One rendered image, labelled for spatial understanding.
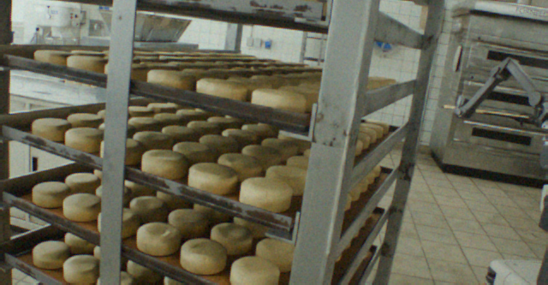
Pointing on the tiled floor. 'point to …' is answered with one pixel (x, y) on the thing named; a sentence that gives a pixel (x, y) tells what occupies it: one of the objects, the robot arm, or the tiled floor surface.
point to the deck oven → (505, 136)
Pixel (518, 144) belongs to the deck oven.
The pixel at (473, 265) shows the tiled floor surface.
